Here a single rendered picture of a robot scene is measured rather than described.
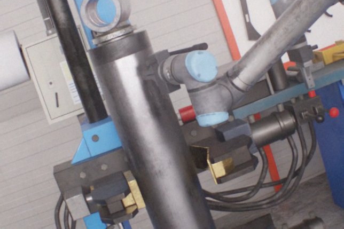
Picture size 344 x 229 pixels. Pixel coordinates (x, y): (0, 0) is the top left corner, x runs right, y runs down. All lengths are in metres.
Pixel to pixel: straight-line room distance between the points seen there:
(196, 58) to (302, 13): 0.32
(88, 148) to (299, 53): 0.87
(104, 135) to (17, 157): 1.88
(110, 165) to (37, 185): 1.92
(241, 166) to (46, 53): 1.20
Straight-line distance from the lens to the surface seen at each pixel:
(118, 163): 2.34
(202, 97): 1.75
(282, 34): 1.76
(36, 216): 4.28
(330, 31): 4.50
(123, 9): 2.07
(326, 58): 2.72
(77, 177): 2.34
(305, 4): 1.73
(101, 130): 2.36
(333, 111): 2.22
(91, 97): 2.45
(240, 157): 2.16
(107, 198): 2.04
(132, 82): 2.04
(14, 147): 4.18
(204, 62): 1.74
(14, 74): 2.93
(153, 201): 2.15
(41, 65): 2.93
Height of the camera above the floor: 1.52
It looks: 8 degrees down
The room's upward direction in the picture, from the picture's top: 19 degrees counter-clockwise
